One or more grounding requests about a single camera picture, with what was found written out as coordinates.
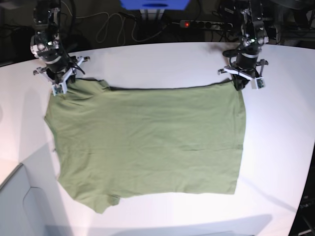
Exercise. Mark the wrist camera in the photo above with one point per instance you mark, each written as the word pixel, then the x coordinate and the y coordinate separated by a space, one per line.
pixel 59 88
pixel 257 83

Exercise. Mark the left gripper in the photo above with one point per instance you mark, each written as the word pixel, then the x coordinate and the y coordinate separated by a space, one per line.
pixel 244 69

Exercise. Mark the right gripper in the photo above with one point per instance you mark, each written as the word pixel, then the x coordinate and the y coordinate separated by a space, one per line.
pixel 65 69

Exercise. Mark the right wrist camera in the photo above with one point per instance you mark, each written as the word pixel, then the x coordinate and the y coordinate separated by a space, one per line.
pixel 59 88

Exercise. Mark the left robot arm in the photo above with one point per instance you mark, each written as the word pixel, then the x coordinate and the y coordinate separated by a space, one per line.
pixel 253 34

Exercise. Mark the blue box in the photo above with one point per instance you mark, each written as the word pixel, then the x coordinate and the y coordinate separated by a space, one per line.
pixel 154 4

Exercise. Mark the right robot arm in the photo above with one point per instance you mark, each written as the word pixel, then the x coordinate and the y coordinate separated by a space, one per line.
pixel 51 43

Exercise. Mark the black power strip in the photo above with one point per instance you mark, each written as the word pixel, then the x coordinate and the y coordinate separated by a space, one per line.
pixel 205 25

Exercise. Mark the green T-shirt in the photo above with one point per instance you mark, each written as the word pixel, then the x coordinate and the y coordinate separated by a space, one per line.
pixel 115 143

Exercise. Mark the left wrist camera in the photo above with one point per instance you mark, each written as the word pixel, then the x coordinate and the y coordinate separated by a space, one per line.
pixel 257 83

